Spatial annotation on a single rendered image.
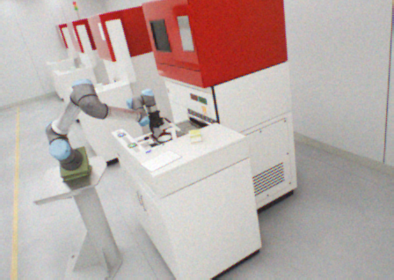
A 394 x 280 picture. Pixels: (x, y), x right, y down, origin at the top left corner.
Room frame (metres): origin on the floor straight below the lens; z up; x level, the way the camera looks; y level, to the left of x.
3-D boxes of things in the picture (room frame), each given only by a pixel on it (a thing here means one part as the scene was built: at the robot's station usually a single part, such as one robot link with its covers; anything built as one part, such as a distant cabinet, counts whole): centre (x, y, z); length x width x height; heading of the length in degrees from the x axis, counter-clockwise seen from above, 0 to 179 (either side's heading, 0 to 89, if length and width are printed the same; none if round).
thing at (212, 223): (1.99, 0.20, 0.41); 0.97 x 0.64 x 0.82; 25
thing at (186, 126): (2.11, 0.14, 0.90); 0.34 x 0.34 x 0.01; 25
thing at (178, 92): (2.38, 0.01, 1.02); 0.82 x 0.03 x 0.40; 25
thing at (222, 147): (1.72, 0.06, 0.89); 0.62 x 0.35 x 0.14; 115
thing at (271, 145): (2.52, -0.30, 0.41); 0.82 x 0.71 x 0.82; 25
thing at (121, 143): (2.02, 0.49, 0.89); 0.55 x 0.09 x 0.14; 25
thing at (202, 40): (2.51, -0.27, 1.52); 0.81 x 0.75 x 0.59; 25
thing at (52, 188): (1.93, 0.90, 0.75); 0.45 x 0.44 x 0.13; 99
